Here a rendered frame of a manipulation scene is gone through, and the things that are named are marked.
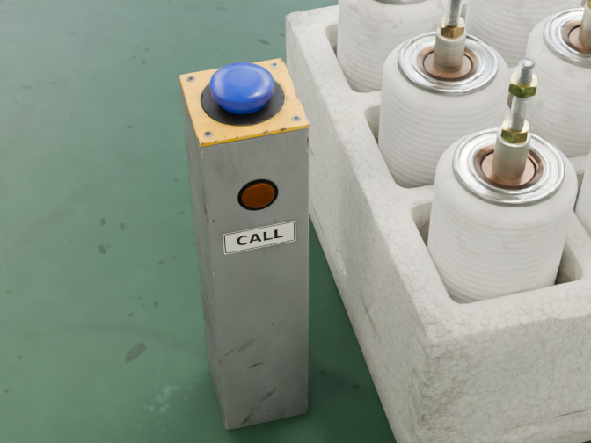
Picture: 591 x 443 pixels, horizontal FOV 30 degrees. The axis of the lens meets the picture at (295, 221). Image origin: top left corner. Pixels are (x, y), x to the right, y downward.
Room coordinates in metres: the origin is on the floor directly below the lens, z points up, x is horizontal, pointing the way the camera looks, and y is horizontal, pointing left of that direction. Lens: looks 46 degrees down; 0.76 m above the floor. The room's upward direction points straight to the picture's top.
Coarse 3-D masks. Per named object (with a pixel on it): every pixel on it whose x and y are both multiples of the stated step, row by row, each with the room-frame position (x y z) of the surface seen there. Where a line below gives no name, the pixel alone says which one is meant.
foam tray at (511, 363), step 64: (320, 64) 0.75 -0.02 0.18; (320, 128) 0.71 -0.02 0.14; (320, 192) 0.71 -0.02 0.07; (384, 192) 0.59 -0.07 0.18; (384, 256) 0.54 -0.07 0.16; (576, 256) 0.53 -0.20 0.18; (384, 320) 0.53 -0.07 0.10; (448, 320) 0.47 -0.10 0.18; (512, 320) 0.47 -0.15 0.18; (576, 320) 0.48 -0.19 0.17; (384, 384) 0.52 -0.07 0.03; (448, 384) 0.46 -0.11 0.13; (512, 384) 0.47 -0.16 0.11; (576, 384) 0.48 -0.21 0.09
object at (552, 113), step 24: (528, 48) 0.69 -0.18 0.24; (552, 72) 0.66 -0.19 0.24; (576, 72) 0.65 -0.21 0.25; (552, 96) 0.65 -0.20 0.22; (576, 96) 0.64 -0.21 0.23; (528, 120) 0.67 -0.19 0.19; (552, 120) 0.65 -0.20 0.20; (576, 120) 0.64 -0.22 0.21; (552, 144) 0.65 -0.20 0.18; (576, 144) 0.64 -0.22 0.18
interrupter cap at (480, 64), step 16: (432, 32) 0.69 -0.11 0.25; (400, 48) 0.67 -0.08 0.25; (416, 48) 0.67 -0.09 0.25; (432, 48) 0.68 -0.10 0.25; (464, 48) 0.68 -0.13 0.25; (480, 48) 0.68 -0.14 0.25; (400, 64) 0.65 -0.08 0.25; (416, 64) 0.66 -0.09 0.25; (432, 64) 0.66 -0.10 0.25; (464, 64) 0.66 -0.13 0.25; (480, 64) 0.66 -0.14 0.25; (496, 64) 0.65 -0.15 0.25; (416, 80) 0.64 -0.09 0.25; (432, 80) 0.64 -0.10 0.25; (448, 80) 0.64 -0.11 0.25; (464, 80) 0.64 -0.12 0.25; (480, 80) 0.64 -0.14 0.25; (448, 96) 0.62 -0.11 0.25
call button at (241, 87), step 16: (240, 64) 0.56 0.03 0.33; (256, 64) 0.56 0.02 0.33; (224, 80) 0.54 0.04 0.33; (240, 80) 0.54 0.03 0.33; (256, 80) 0.54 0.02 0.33; (272, 80) 0.54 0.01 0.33; (224, 96) 0.53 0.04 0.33; (240, 96) 0.53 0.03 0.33; (256, 96) 0.53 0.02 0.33; (240, 112) 0.53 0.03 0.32
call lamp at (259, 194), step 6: (252, 186) 0.51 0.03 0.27; (258, 186) 0.51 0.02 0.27; (264, 186) 0.51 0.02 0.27; (270, 186) 0.51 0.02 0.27; (246, 192) 0.51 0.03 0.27; (252, 192) 0.51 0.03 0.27; (258, 192) 0.51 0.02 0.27; (264, 192) 0.51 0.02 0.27; (270, 192) 0.51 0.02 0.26; (246, 198) 0.51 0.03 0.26; (252, 198) 0.51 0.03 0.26; (258, 198) 0.51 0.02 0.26; (264, 198) 0.51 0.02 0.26; (270, 198) 0.51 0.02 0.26; (246, 204) 0.51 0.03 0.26; (252, 204) 0.51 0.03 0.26; (258, 204) 0.51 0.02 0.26; (264, 204) 0.51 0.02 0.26
